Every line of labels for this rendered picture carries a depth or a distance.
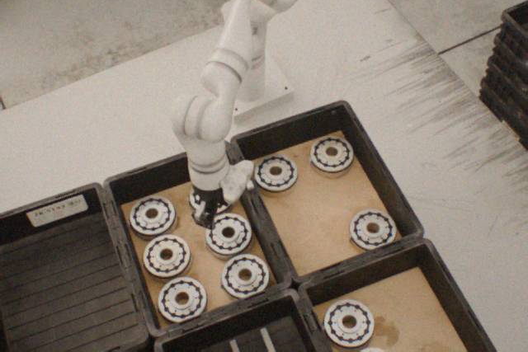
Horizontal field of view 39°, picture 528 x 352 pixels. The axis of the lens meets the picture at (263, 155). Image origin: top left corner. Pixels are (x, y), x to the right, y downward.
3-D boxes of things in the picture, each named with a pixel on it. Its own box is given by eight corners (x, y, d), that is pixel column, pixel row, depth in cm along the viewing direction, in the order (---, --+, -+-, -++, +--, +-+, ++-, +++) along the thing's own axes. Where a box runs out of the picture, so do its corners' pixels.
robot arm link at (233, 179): (235, 206, 134) (233, 188, 129) (181, 185, 137) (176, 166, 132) (256, 168, 139) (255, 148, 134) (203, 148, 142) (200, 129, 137)
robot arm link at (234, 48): (205, 49, 123) (248, 73, 125) (266, -67, 134) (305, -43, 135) (191, 69, 132) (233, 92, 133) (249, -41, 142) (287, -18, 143)
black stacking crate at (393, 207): (232, 166, 180) (228, 138, 170) (342, 129, 185) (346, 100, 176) (295, 308, 158) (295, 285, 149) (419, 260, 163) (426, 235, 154)
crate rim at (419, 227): (228, 143, 172) (227, 137, 170) (346, 104, 177) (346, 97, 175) (294, 290, 150) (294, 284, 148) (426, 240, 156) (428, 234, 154)
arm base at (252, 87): (227, 80, 204) (223, 39, 190) (258, 71, 206) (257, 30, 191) (238, 105, 200) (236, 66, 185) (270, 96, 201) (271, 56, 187)
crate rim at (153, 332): (102, 185, 166) (100, 179, 164) (228, 143, 172) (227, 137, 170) (153, 344, 145) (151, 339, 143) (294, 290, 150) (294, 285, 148)
